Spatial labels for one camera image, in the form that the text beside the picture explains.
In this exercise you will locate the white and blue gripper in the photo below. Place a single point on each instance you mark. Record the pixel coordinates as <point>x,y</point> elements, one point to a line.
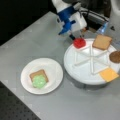
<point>71,20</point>

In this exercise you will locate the red tomato piece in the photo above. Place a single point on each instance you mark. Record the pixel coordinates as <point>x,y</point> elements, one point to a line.
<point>79,43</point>

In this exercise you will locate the brown toast slice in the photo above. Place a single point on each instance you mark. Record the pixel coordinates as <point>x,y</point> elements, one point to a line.
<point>102,42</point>
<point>40,72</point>

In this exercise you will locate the green lettuce piece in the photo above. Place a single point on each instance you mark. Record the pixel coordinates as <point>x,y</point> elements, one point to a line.
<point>39,81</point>

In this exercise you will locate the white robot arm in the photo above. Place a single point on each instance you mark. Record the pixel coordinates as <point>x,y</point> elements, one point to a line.
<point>60,5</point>

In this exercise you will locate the white divided round tray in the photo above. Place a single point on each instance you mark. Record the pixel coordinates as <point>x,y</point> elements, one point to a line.
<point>85,64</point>

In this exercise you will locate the white paper plate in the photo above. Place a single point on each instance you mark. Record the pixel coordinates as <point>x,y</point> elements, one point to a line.
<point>52,69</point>

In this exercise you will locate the brown round patty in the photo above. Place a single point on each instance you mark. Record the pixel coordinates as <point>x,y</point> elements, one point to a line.
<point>115,57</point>

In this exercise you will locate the yellow cheese slice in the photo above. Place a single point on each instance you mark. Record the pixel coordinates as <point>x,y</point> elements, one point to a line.
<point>108,74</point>

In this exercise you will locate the grey metal frame fixture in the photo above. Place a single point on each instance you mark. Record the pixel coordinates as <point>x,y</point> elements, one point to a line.
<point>96,13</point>

